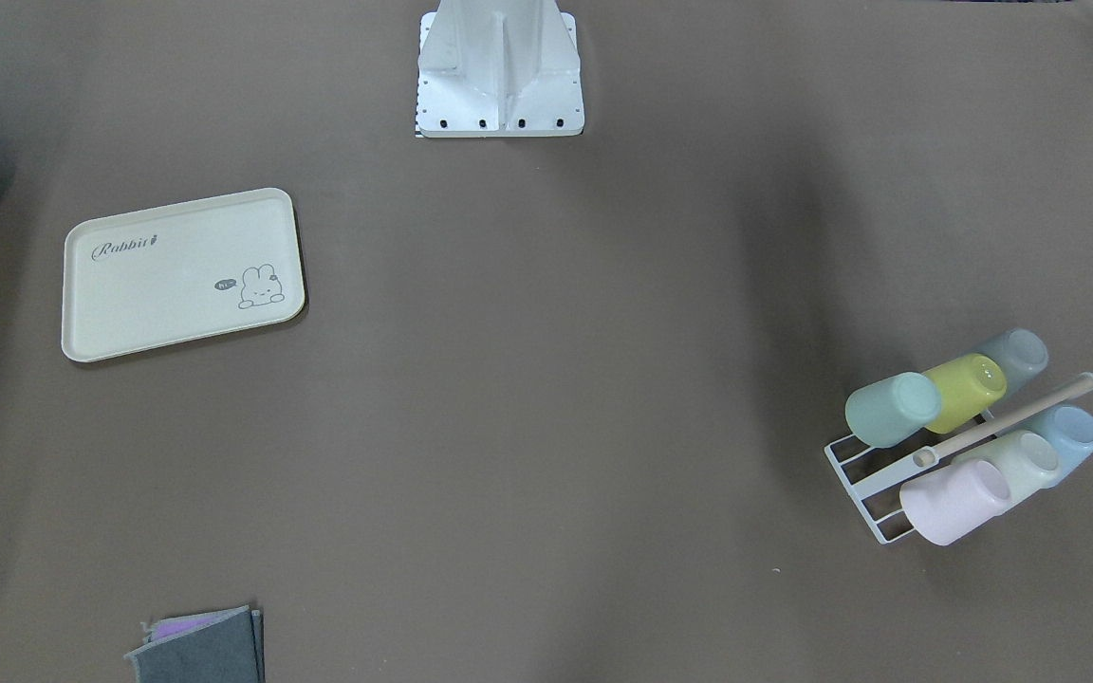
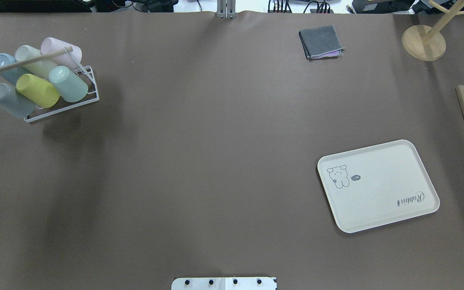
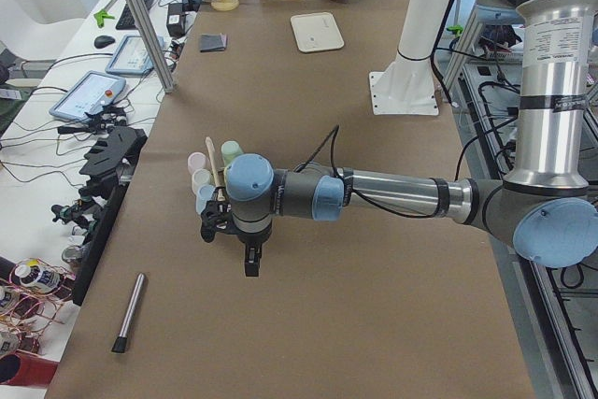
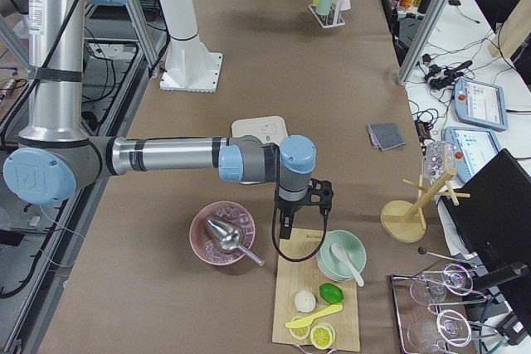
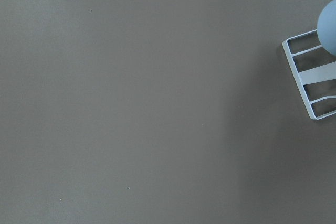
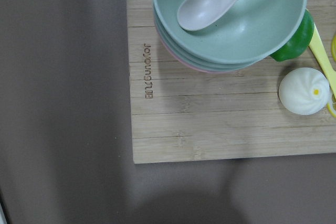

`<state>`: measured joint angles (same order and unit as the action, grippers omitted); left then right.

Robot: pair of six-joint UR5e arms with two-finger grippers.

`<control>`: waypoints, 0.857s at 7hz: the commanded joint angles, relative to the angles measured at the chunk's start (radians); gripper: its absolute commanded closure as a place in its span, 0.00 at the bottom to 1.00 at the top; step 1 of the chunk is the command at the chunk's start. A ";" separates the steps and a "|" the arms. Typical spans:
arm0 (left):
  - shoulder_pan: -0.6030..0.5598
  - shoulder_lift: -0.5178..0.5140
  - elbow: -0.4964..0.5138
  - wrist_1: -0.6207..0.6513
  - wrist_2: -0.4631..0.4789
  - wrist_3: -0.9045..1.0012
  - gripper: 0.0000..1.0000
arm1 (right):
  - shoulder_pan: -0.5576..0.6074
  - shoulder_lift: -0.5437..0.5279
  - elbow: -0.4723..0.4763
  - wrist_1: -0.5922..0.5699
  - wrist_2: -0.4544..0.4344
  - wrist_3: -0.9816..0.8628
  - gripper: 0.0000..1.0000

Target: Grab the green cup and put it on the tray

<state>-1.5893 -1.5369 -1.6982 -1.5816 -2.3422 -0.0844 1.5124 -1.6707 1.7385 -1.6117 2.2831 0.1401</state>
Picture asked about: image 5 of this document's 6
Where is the grey-blue cup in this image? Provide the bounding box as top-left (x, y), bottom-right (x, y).
top-left (317, 0), bottom-right (335, 56)

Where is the white wire cup rack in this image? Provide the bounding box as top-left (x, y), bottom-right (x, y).
top-left (282, 29), bottom-right (335, 120)

